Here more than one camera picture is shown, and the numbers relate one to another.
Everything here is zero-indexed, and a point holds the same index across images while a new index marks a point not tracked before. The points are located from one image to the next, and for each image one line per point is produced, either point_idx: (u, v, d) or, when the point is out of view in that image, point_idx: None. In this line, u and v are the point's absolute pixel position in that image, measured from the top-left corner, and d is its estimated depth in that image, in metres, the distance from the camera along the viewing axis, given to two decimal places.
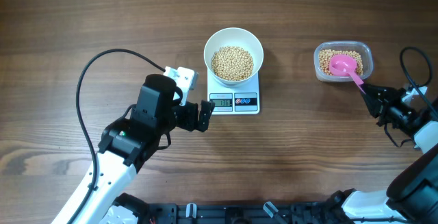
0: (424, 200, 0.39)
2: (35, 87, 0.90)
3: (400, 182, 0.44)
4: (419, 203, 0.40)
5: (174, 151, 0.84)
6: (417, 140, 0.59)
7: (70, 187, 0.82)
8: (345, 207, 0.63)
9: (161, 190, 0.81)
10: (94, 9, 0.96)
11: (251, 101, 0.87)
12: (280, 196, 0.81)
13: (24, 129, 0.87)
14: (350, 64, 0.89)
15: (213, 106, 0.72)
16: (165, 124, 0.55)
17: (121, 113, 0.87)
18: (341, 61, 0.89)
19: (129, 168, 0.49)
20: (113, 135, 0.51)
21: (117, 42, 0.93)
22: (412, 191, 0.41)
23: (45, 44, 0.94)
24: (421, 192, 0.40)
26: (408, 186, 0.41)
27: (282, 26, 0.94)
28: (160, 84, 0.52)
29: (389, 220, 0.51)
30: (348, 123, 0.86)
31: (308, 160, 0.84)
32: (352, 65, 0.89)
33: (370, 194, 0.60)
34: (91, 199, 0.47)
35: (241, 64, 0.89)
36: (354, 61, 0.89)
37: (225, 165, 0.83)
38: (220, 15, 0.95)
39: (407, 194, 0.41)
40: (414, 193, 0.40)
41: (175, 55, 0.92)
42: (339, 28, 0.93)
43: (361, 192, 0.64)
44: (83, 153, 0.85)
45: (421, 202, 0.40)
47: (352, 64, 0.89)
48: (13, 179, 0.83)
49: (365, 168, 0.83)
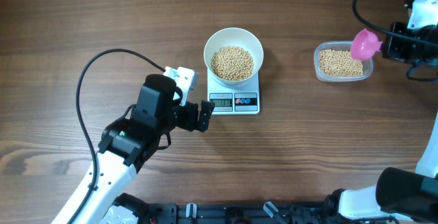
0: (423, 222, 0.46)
2: (35, 87, 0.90)
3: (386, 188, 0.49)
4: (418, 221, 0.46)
5: (174, 151, 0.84)
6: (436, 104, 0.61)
7: (70, 187, 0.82)
8: (345, 213, 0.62)
9: (161, 190, 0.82)
10: (93, 9, 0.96)
11: (251, 101, 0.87)
12: (280, 196, 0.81)
13: (24, 129, 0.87)
14: (361, 40, 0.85)
15: (213, 106, 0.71)
16: (166, 124, 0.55)
17: (121, 113, 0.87)
18: (357, 48, 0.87)
19: (129, 168, 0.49)
20: (113, 134, 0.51)
21: (117, 42, 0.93)
22: (382, 188, 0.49)
23: (45, 44, 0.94)
24: (382, 188, 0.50)
26: (378, 186, 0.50)
27: (282, 26, 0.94)
28: (160, 84, 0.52)
29: (389, 218, 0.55)
30: (348, 123, 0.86)
31: (307, 160, 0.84)
32: (360, 37, 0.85)
33: (356, 192, 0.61)
34: (90, 199, 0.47)
35: (241, 65, 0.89)
36: (358, 35, 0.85)
37: (225, 164, 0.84)
38: (220, 15, 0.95)
39: (380, 190, 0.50)
40: (379, 190, 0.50)
41: (176, 55, 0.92)
42: (340, 28, 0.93)
43: (348, 192, 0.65)
44: (83, 153, 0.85)
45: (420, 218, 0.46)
47: (362, 38, 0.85)
48: (14, 179, 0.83)
49: (365, 168, 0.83)
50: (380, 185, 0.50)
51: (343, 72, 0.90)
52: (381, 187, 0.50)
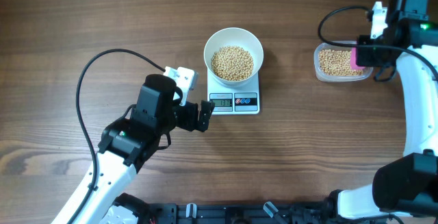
0: (420, 208, 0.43)
2: (35, 86, 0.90)
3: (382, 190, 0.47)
4: (415, 210, 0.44)
5: (174, 151, 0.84)
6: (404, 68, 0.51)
7: (70, 187, 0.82)
8: (345, 214, 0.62)
9: (161, 190, 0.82)
10: (93, 9, 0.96)
11: (251, 101, 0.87)
12: (280, 196, 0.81)
13: (24, 129, 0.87)
14: None
15: (213, 106, 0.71)
16: (166, 124, 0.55)
17: (121, 113, 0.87)
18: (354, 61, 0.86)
19: (129, 168, 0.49)
20: (113, 135, 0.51)
21: (117, 42, 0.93)
22: (380, 191, 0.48)
23: (45, 43, 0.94)
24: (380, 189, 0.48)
26: (374, 188, 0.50)
27: (282, 26, 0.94)
28: (160, 85, 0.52)
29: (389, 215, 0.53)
30: (348, 123, 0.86)
31: (307, 160, 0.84)
32: None
33: (353, 192, 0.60)
34: (90, 200, 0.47)
35: (241, 65, 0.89)
36: None
37: (225, 165, 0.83)
38: (220, 15, 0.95)
39: (379, 192, 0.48)
40: (377, 193, 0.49)
41: (176, 55, 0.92)
42: (340, 28, 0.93)
43: (344, 192, 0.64)
44: (83, 153, 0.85)
45: (414, 203, 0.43)
47: None
48: (14, 179, 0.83)
49: (365, 168, 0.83)
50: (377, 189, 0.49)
51: (343, 72, 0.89)
52: (378, 189, 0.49)
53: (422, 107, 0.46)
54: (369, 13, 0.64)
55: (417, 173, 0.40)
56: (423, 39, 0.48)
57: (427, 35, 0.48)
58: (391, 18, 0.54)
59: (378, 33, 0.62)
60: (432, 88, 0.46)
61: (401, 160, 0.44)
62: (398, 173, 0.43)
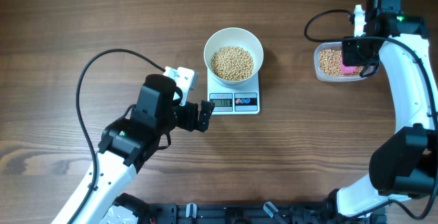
0: (416, 185, 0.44)
2: (35, 87, 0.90)
3: (380, 172, 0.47)
4: (411, 189, 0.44)
5: (174, 151, 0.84)
6: (386, 56, 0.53)
7: (70, 187, 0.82)
8: (345, 212, 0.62)
9: (161, 190, 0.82)
10: (93, 9, 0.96)
11: (251, 101, 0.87)
12: (280, 197, 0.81)
13: (24, 129, 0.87)
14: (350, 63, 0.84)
15: (213, 106, 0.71)
16: (165, 124, 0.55)
17: (121, 113, 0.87)
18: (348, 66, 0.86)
19: (129, 168, 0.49)
20: (113, 135, 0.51)
21: (117, 42, 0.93)
22: (377, 173, 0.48)
23: (45, 43, 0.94)
24: (378, 171, 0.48)
26: (371, 174, 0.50)
27: (282, 26, 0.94)
28: (160, 85, 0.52)
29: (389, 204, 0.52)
30: (348, 123, 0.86)
31: (307, 160, 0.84)
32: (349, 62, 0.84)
33: (351, 188, 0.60)
34: (91, 199, 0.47)
35: (241, 65, 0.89)
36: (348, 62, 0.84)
37: (225, 165, 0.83)
38: (220, 15, 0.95)
39: (376, 175, 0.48)
40: (374, 177, 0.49)
41: (176, 55, 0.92)
42: (340, 29, 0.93)
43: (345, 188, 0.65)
44: (82, 153, 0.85)
45: (409, 180, 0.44)
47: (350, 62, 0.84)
48: (13, 179, 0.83)
49: (365, 168, 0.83)
50: (374, 172, 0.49)
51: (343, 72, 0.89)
52: (375, 172, 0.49)
53: (407, 88, 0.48)
54: (351, 16, 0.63)
55: (409, 146, 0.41)
56: (401, 29, 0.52)
57: (403, 27, 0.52)
58: (370, 16, 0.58)
59: (360, 33, 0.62)
60: (413, 69, 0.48)
61: (393, 138, 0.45)
62: (392, 151, 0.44)
